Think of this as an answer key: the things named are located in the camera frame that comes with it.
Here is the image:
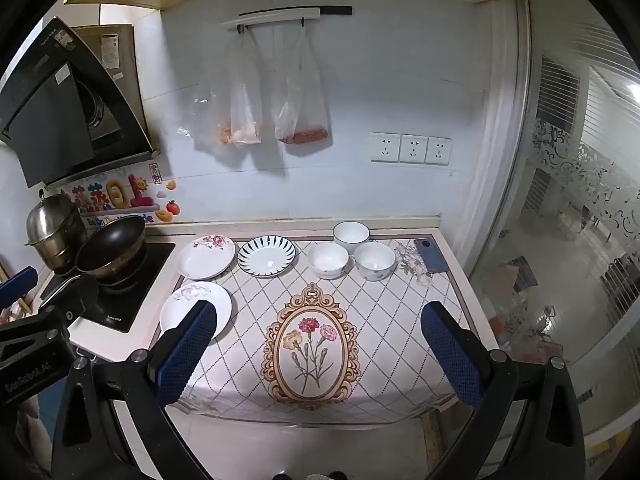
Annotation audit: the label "white plate pink flowers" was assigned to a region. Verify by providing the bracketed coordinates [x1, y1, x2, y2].
[177, 234, 236, 281]

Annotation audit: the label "white wall socket middle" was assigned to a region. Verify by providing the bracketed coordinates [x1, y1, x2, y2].
[398, 133, 428, 165]

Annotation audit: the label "floral diamond pattern table mat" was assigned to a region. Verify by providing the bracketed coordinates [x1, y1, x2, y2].
[179, 240, 471, 426]

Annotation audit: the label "plastic bag with orange food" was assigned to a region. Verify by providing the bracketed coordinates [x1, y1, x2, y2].
[192, 25, 264, 148]

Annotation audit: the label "white wall socket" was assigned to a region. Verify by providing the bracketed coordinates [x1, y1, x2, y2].
[425, 136, 452, 166]
[369, 132, 401, 162]
[398, 133, 428, 165]

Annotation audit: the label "stainless steel pot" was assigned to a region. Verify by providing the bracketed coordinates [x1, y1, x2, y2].
[26, 188, 88, 274]

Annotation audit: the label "black range hood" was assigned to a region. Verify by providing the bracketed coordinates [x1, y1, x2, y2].
[1, 16, 157, 188]

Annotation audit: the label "white plate blue leaf rim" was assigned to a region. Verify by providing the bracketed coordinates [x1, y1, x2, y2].
[236, 235, 297, 278]

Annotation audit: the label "black induction cooktop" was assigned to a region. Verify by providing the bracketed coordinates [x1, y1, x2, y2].
[38, 243, 175, 333]

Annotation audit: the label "blue lower cabinet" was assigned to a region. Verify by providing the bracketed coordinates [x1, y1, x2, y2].
[38, 380, 65, 443]

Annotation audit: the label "white bowl small flower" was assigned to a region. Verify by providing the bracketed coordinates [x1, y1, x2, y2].
[307, 242, 349, 280]

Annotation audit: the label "black wok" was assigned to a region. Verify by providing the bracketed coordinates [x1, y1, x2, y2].
[41, 213, 148, 302]

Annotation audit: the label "plastic bag with red food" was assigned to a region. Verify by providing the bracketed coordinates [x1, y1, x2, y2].
[271, 24, 330, 145]

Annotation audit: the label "white bowl coloured dots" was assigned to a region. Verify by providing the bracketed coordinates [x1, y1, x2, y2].
[354, 242, 396, 281]

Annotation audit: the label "white bowl blue rim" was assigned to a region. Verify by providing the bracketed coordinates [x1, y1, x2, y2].
[333, 221, 370, 254]

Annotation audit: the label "blue smartphone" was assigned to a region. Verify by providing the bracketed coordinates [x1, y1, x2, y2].
[414, 236, 449, 274]

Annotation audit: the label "white wall socket left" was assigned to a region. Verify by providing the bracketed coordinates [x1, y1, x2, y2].
[369, 132, 401, 162]

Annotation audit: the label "white wall hook rail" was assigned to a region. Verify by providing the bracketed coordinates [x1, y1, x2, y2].
[220, 4, 354, 30]

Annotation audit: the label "colourful wall sticker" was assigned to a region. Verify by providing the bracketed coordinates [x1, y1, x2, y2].
[58, 160, 181, 229]

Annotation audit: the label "white wall socket right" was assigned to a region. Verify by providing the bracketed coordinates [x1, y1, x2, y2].
[425, 136, 452, 166]

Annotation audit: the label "frosted glass sliding door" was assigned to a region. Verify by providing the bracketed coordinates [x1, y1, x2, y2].
[472, 0, 639, 446]

